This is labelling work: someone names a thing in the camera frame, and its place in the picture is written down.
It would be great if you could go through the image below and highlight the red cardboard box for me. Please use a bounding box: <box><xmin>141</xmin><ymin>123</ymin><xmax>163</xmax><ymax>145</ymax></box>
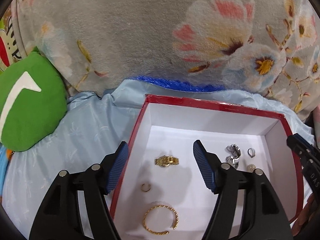
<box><xmin>109</xmin><ymin>94</ymin><xmax>302</xmax><ymax>240</ymax></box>

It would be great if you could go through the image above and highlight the light blue bedsheet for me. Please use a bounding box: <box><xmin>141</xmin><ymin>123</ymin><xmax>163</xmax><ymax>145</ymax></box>
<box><xmin>0</xmin><ymin>78</ymin><xmax>314</xmax><ymax>240</ymax></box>

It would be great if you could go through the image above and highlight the blue fuzzy cloth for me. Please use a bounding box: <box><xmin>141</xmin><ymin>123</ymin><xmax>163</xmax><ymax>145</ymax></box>
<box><xmin>134</xmin><ymin>75</ymin><xmax>226</xmax><ymax>92</ymax></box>

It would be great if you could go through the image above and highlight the gold wristwatch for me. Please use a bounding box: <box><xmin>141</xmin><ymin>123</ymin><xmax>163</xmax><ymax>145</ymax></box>
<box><xmin>154</xmin><ymin>155</ymin><xmax>180</xmax><ymax>167</ymax></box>

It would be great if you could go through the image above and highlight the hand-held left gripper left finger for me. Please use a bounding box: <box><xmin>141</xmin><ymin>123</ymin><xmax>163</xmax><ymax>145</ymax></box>
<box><xmin>29</xmin><ymin>141</ymin><xmax>129</xmax><ymax>240</ymax></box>

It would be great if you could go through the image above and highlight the gold chain bangle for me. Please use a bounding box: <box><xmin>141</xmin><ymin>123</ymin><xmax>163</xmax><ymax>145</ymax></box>
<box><xmin>143</xmin><ymin>205</ymin><xmax>179</xmax><ymax>235</ymax></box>

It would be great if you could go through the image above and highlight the silver wristwatch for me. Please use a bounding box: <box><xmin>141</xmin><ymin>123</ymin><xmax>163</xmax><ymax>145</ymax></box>
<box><xmin>225</xmin><ymin>143</ymin><xmax>241</xmax><ymax>170</ymax></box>

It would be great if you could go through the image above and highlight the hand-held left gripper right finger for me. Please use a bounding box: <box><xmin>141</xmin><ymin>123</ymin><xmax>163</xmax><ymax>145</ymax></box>
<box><xmin>192</xmin><ymin>140</ymin><xmax>293</xmax><ymax>240</ymax></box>

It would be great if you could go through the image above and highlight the colourful cartoon printed blanket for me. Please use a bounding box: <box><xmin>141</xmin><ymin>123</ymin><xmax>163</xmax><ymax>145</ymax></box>
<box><xmin>0</xmin><ymin>5</ymin><xmax>38</xmax><ymax>73</ymax></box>

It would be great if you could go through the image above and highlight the green round cushion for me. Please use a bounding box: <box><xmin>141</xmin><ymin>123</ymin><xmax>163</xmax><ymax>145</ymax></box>
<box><xmin>0</xmin><ymin>51</ymin><xmax>68</xmax><ymax>152</ymax></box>

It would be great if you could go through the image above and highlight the person's right hand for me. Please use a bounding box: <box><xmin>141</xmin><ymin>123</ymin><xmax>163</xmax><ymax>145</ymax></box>
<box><xmin>292</xmin><ymin>192</ymin><xmax>320</xmax><ymax>236</ymax></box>

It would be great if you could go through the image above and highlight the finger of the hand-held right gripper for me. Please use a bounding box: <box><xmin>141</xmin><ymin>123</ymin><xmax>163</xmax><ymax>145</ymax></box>
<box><xmin>286</xmin><ymin>134</ymin><xmax>320</xmax><ymax>173</ymax></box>

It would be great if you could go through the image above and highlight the grey floral blanket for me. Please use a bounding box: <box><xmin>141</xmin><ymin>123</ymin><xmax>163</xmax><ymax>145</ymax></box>
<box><xmin>15</xmin><ymin>0</ymin><xmax>320</xmax><ymax>122</ymax></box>

